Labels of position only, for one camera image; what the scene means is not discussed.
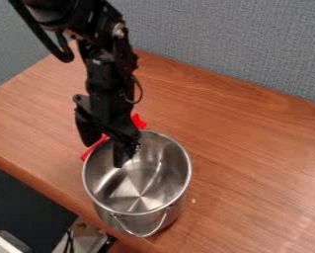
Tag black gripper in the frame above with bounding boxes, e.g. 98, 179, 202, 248
73, 58, 141, 168

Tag red plastic block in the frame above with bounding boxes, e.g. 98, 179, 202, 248
81, 113, 147, 161

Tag stainless steel pot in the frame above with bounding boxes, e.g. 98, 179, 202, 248
82, 130, 193, 237

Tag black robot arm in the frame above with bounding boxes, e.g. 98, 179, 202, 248
10, 0, 142, 167

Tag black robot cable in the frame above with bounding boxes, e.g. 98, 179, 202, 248
9, 0, 75, 64

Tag metal table leg bracket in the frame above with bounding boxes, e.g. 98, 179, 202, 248
53, 217, 117, 253

